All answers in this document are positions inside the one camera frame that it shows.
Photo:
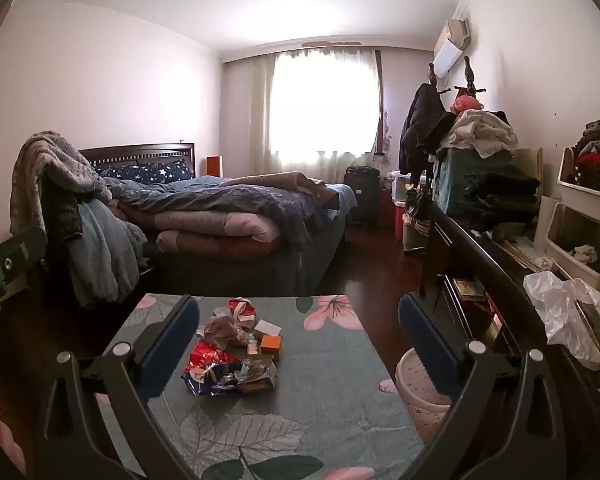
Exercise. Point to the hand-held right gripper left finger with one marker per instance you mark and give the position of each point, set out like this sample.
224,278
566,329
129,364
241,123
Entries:
172,340

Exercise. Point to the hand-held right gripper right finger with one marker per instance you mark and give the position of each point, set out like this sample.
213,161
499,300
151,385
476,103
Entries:
425,340

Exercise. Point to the red foil wrapper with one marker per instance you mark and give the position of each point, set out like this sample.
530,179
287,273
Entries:
207,357

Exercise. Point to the brown tissue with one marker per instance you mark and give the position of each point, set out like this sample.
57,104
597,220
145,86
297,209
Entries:
220,332

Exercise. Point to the pink waste bin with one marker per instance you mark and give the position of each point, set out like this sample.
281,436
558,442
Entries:
420,390

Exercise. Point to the white paper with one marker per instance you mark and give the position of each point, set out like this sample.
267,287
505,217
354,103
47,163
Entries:
220,312

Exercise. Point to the red white wrapper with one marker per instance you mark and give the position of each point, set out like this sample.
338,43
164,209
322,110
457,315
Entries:
242,310

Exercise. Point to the small pale bottle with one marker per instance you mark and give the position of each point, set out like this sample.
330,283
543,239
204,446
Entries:
251,345

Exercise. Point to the white paper card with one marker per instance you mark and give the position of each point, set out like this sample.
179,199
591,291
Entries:
267,329

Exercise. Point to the small orange box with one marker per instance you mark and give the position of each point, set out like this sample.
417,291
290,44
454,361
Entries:
271,346

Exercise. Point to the books in dresser shelf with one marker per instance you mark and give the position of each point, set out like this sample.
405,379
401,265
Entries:
467,287

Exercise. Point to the grey fuzzy blanket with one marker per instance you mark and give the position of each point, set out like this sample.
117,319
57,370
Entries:
45,170

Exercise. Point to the light blue blanket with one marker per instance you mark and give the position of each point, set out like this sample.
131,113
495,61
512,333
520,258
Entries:
105,250

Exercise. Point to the dark wooden dresser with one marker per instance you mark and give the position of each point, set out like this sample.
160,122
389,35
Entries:
480,260

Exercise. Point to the folded pink comforter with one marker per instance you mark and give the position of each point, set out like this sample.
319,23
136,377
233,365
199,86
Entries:
215,230

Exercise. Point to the bed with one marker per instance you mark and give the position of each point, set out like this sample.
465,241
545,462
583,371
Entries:
260,260

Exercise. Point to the red box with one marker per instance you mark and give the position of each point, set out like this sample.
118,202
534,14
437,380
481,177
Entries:
397,217

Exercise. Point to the white plastic bag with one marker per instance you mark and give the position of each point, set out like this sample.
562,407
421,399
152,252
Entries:
555,305

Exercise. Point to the blue patterned quilt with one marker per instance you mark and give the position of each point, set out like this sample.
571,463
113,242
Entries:
240,200

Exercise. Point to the clear plastic container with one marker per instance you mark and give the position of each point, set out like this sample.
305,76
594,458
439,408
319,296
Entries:
397,185

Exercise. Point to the black suitcase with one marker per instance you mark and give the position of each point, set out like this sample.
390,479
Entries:
361,195

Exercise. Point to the teal storage box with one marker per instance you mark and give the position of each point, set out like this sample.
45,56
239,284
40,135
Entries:
455,180

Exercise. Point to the blue starry pillow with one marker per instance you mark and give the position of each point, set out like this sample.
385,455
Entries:
150,172

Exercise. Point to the dark wooden headboard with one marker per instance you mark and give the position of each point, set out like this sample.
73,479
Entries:
140,151

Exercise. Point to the folded dark clothes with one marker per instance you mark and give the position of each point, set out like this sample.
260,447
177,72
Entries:
510,190

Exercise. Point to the orange wooden box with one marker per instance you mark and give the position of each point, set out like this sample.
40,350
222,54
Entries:
214,166

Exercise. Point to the brown blanket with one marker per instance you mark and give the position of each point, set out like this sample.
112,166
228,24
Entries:
280,181

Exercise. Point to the white storage bin rack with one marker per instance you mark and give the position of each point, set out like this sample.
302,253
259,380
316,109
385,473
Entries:
570,195

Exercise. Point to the black jacket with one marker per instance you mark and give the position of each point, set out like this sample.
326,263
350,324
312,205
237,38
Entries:
420,130

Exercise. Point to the pile of light clothes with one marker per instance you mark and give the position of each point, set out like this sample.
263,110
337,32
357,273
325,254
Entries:
485,132

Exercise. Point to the pink cloth item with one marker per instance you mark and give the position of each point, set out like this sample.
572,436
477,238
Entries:
465,105

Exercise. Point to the red folded garment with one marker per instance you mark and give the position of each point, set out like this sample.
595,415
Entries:
597,162

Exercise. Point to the white sheer curtain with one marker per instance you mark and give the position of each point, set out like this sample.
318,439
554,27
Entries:
325,110

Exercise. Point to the dark wooden coat rack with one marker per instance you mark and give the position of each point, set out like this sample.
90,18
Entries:
467,77

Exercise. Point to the white air conditioner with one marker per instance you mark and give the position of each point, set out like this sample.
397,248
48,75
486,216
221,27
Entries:
452,47

